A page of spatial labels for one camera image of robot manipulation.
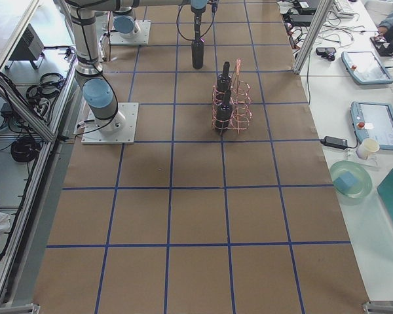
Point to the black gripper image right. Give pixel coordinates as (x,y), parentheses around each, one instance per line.
(197,20)

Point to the dark wine bottle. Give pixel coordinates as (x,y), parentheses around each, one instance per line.
(224,112)
(197,51)
(224,79)

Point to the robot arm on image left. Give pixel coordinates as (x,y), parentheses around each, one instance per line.
(124,23)

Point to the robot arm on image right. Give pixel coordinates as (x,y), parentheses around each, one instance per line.
(96,90)

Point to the dark wine bottle in rack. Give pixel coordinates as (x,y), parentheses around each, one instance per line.
(224,112)

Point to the grey control box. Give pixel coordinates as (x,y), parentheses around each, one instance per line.
(29,48)

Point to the teach pendant far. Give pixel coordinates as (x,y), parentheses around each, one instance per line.
(365,67)

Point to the teach pendant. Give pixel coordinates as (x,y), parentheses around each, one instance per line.
(373,120)
(365,67)

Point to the black power brick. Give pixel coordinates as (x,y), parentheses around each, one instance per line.
(334,142)

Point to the teach pendant near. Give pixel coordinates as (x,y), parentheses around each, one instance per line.
(373,120)

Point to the white paper cup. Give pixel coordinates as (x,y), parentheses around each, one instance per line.
(367,147)

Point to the blue sponge block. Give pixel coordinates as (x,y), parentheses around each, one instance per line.
(345,182)

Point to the green translucent plate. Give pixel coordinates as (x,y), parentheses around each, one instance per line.
(365,183)

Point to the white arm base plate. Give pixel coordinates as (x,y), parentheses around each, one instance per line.
(121,130)
(142,37)

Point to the dark wine bottle under handle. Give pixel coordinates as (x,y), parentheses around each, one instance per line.
(224,79)

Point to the copper wire wine rack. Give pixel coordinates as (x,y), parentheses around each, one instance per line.
(240,99)

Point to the aluminium frame post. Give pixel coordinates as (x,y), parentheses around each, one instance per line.
(315,26)

